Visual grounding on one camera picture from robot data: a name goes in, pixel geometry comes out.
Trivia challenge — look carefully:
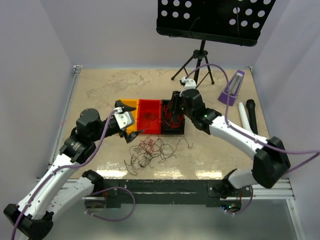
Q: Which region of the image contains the black plastic bin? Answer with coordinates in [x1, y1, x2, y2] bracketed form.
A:
[160, 99, 185, 135]

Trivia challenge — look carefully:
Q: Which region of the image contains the orange plastic bin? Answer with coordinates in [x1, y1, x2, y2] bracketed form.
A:
[117, 98, 139, 134]

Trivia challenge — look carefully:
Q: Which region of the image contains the red plastic bin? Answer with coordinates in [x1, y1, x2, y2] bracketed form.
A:
[137, 99, 162, 135]

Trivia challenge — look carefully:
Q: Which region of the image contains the small brown cable clump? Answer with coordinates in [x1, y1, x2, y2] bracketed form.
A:
[141, 112, 159, 130]

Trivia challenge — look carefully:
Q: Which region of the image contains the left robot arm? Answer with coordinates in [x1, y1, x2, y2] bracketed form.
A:
[3, 100, 140, 240]

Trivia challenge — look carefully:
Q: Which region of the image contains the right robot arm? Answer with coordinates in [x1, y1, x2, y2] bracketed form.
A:
[168, 89, 291, 197]

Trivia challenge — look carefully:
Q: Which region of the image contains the purple metronome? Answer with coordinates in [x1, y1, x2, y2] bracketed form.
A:
[218, 70, 245, 106]

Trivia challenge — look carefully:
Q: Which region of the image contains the white microphone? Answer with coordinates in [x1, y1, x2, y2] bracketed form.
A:
[238, 102, 252, 132]

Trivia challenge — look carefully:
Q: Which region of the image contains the black microphone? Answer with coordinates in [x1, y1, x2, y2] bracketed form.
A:
[246, 99, 258, 135]

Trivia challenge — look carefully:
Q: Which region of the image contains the black music stand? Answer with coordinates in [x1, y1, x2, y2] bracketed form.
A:
[156, 0, 275, 72]

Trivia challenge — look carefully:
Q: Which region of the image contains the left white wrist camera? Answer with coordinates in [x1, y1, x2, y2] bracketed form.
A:
[113, 107, 135, 131]

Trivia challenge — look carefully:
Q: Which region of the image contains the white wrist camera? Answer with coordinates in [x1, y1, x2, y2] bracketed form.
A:
[179, 76, 197, 97]
[113, 107, 135, 131]

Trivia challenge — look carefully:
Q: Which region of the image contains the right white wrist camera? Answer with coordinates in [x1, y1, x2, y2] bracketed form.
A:
[179, 76, 197, 97]

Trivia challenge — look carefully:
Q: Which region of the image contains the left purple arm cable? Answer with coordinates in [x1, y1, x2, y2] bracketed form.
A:
[10, 108, 121, 240]

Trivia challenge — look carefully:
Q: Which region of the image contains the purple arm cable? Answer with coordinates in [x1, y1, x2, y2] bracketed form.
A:
[184, 63, 320, 174]
[10, 108, 121, 240]

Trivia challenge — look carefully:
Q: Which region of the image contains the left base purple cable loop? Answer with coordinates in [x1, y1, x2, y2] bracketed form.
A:
[83, 186, 136, 222]

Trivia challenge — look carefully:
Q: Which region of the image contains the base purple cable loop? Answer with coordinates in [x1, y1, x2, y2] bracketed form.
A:
[224, 187, 255, 216]
[83, 186, 136, 222]

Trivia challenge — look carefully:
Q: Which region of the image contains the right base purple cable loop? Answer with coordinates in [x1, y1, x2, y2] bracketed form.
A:
[224, 187, 255, 216]

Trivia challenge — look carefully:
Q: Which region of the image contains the aluminium frame rail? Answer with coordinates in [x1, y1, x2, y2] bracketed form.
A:
[30, 177, 297, 201]

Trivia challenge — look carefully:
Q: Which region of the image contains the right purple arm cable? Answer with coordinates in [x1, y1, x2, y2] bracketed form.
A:
[184, 63, 320, 174]

